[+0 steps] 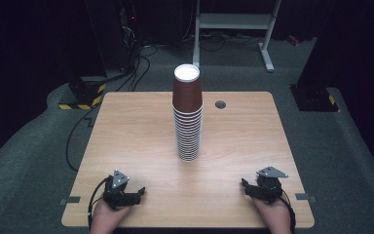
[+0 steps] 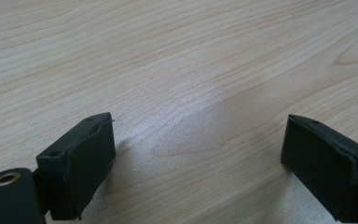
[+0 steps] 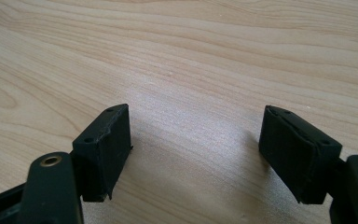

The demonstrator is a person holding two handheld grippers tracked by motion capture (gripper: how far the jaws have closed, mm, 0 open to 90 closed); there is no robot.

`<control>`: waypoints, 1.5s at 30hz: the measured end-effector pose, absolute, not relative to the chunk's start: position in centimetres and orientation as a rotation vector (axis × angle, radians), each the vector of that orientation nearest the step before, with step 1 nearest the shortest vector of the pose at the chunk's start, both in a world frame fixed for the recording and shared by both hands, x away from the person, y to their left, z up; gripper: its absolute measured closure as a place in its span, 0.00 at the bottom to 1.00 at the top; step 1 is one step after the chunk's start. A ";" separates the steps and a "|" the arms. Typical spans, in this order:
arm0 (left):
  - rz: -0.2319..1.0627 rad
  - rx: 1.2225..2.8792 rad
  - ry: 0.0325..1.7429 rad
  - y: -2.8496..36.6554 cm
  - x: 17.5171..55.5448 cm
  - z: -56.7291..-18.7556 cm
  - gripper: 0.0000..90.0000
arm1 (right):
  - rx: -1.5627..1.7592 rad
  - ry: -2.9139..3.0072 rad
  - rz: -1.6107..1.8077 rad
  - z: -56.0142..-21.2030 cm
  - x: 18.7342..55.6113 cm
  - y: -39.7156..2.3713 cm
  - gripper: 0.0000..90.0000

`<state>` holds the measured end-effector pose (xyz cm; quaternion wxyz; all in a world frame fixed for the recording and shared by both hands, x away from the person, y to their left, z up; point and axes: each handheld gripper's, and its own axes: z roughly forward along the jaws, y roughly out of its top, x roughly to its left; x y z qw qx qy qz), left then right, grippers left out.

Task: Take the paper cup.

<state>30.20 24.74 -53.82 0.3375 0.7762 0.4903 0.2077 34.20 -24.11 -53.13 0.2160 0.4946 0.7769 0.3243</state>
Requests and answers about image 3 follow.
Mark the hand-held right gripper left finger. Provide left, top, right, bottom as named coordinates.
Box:
left=72, top=103, right=134, bottom=203

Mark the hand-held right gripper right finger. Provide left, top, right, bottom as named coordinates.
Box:
left=258, top=105, right=344, bottom=205

